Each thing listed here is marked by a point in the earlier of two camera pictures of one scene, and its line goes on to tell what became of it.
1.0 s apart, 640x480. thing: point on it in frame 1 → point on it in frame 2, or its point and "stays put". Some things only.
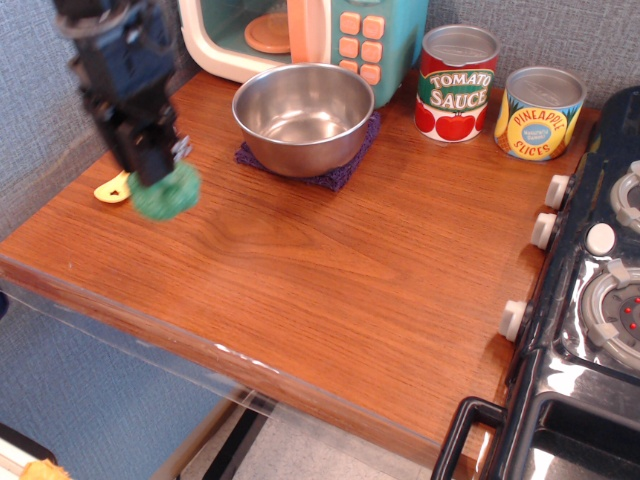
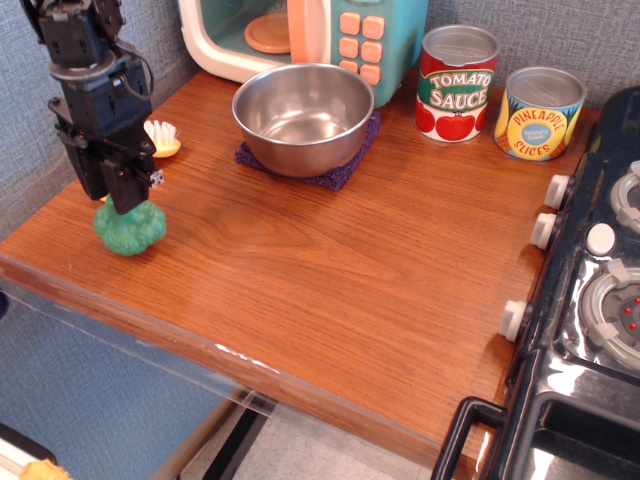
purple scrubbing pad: [333, 181] stays put
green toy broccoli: [169, 196] → [130, 233]
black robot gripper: [125, 74] → [108, 95]
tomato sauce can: [456, 66] stays put
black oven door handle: [470, 411] stays put
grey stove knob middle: [542, 229] stays put
